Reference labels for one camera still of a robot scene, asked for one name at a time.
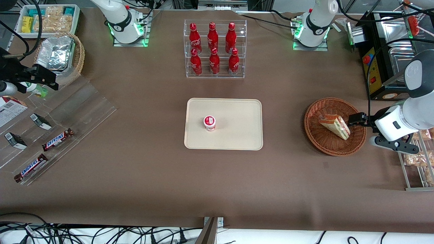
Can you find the brown round wicker basket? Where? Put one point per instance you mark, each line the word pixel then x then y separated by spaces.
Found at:
pixel 322 140

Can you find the grey cylindrical object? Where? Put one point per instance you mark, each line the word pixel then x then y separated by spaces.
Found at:
pixel 6 88

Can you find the clear acrylic stepped stand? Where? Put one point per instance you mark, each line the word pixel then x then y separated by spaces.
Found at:
pixel 84 108

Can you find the red white yogurt cup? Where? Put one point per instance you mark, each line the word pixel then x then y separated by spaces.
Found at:
pixel 209 122

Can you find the tan wicker basket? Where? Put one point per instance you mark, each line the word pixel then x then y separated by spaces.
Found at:
pixel 78 57

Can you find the red skewered food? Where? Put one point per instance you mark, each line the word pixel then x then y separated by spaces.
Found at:
pixel 413 25

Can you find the teal snack pack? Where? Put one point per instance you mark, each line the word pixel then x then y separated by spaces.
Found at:
pixel 69 11
pixel 35 12

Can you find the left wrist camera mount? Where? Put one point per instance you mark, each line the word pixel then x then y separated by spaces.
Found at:
pixel 396 146

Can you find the steel warmer tray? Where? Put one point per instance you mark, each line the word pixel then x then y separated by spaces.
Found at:
pixel 400 61
pixel 393 30

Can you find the brown snack bag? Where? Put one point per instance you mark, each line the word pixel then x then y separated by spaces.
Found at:
pixel 430 176
pixel 417 158
pixel 423 136

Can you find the small white strip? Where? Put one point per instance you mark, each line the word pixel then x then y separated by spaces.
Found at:
pixel 337 27

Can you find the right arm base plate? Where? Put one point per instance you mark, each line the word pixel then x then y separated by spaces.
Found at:
pixel 145 34

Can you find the red cola bottle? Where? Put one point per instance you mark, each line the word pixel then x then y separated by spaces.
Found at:
pixel 231 37
pixel 195 64
pixel 214 63
pixel 212 36
pixel 234 63
pixel 194 37

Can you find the triangle sandwich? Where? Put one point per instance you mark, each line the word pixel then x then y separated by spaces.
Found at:
pixel 334 124

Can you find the dark camera post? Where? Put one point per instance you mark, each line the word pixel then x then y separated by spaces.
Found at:
pixel 208 234

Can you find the black food warmer appliance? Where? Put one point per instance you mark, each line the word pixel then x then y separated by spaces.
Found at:
pixel 386 91

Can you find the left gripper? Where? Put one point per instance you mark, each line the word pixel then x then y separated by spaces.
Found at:
pixel 368 120

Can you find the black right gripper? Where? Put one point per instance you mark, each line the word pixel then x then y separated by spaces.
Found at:
pixel 14 74

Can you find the green white capped bottle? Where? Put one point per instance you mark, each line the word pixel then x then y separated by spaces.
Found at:
pixel 37 90

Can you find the clear acrylic bottle rack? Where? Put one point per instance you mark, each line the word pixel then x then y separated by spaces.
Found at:
pixel 222 76

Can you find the small black white box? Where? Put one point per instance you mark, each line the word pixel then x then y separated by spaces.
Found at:
pixel 40 121
pixel 15 140

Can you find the clear cracker bag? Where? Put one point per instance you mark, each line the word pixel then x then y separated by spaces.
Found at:
pixel 62 23
pixel 54 11
pixel 44 24

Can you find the aluminium frame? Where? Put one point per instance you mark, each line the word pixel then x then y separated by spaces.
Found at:
pixel 220 3

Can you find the silver foil container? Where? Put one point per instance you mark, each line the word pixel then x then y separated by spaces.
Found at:
pixel 54 54

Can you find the silver metal box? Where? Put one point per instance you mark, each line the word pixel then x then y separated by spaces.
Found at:
pixel 357 34

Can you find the red white printed carton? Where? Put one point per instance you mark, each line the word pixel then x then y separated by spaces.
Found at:
pixel 10 112

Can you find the snickers chocolate bar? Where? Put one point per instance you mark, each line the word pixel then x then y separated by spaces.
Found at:
pixel 31 168
pixel 57 139

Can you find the beige plastic tray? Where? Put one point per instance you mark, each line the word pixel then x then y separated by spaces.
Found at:
pixel 234 115

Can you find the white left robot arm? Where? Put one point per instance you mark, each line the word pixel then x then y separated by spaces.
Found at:
pixel 315 27

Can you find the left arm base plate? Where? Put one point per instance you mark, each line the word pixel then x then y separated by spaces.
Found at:
pixel 310 48

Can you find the small metal bracket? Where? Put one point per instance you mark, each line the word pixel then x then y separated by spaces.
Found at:
pixel 220 221

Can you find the yellow snack pack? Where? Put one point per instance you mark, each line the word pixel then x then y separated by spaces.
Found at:
pixel 27 24

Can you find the brown table cover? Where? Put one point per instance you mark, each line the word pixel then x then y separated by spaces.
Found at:
pixel 135 186

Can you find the white plastic bin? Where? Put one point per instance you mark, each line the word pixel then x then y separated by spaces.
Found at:
pixel 77 20

